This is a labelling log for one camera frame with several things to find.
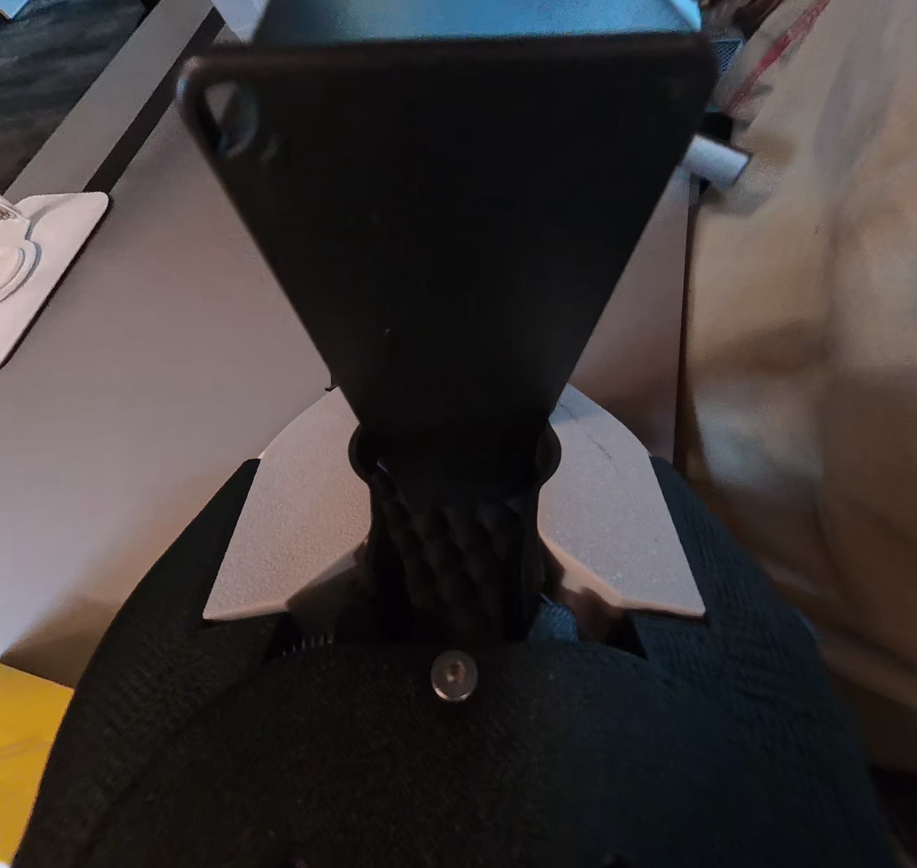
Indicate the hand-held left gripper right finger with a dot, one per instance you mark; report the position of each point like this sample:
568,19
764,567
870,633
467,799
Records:
616,524

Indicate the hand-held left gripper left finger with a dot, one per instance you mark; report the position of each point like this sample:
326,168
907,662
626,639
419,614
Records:
294,524

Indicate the yellow plastic bin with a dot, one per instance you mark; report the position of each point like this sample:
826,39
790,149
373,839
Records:
28,739

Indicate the black multi-port USB hub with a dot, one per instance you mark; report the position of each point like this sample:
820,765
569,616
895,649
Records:
451,201

